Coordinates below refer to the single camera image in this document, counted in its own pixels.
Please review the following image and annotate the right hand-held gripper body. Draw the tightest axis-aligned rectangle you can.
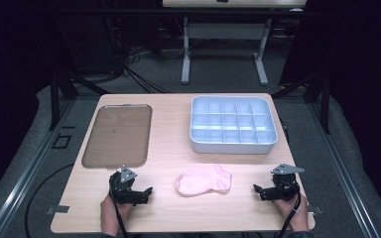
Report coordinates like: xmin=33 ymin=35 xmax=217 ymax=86
xmin=260 ymin=163 xmax=306 ymax=202

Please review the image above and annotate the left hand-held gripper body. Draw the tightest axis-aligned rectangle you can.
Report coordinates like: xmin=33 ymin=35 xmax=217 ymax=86
xmin=108 ymin=165 xmax=148 ymax=205

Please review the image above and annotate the pink sock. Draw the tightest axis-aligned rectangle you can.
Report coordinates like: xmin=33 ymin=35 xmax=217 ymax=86
xmin=175 ymin=164 xmax=233 ymax=198

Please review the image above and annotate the person's right hand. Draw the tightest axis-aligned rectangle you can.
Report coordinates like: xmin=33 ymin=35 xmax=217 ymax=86
xmin=273 ymin=193 xmax=311 ymax=232

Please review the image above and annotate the person's left hand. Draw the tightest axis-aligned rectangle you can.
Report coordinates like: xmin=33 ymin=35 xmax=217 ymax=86
xmin=99 ymin=193 xmax=134 ymax=238

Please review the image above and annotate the metal tray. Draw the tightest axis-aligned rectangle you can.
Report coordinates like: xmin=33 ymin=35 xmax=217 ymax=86
xmin=80 ymin=103 xmax=154 ymax=171

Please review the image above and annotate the white divided storage box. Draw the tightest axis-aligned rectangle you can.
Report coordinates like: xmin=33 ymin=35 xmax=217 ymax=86
xmin=189 ymin=94 xmax=279 ymax=156

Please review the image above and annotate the black metal stand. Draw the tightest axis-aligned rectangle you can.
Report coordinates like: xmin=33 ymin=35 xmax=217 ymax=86
xmin=47 ymin=68 xmax=111 ymax=132
xmin=271 ymin=69 xmax=332 ymax=135

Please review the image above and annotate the white-legged desk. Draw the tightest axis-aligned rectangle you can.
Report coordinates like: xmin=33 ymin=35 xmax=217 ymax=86
xmin=161 ymin=0 xmax=308 ymax=86

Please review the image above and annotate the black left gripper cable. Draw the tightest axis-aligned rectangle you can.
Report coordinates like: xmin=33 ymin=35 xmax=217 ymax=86
xmin=110 ymin=188 xmax=130 ymax=238

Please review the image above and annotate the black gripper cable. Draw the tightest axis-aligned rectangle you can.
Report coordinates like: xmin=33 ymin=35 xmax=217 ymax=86
xmin=110 ymin=188 xmax=130 ymax=238
xmin=275 ymin=181 xmax=303 ymax=238

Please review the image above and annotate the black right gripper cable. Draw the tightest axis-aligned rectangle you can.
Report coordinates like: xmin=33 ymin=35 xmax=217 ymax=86
xmin=275 ymin=181 xmax=303 ymax=238

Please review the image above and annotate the metal table bracket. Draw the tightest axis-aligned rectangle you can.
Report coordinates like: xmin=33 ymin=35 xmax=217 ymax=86
xmin=45 ymin=204 xmax=70 ymax=216
xmin=307 ymin=204 xmax=324 ymax=216

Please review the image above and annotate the aluminium floor rail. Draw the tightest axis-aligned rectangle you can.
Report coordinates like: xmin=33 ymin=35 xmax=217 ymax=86
xmin=0 ymin=98 xmax=77 ymax=238
xmin=307 ymin=101 xmax=381 ymax=238

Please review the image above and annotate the black floor cable loop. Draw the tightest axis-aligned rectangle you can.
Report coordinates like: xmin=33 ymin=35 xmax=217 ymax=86
xmin=24 ymin=163 xmax=76 ymax=238

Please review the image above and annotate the bundle of black cables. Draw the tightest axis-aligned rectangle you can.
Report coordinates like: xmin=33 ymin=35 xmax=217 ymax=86
xmin=103 ymin=14 xmax=172 ymax=95

